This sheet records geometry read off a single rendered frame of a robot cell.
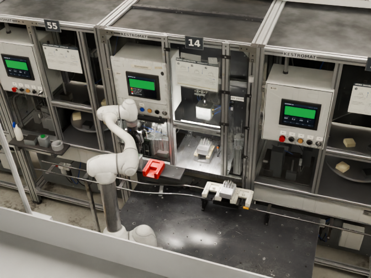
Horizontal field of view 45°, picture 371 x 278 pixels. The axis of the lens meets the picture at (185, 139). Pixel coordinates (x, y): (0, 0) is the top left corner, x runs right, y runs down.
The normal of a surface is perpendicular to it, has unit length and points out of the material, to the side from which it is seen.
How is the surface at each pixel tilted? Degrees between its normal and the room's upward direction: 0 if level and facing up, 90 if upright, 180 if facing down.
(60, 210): 0
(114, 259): 90
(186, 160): 0
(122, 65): 90
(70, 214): 0
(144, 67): 90
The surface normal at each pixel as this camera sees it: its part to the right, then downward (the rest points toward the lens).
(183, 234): -0.04, -0.79
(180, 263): -0.32, 0.59
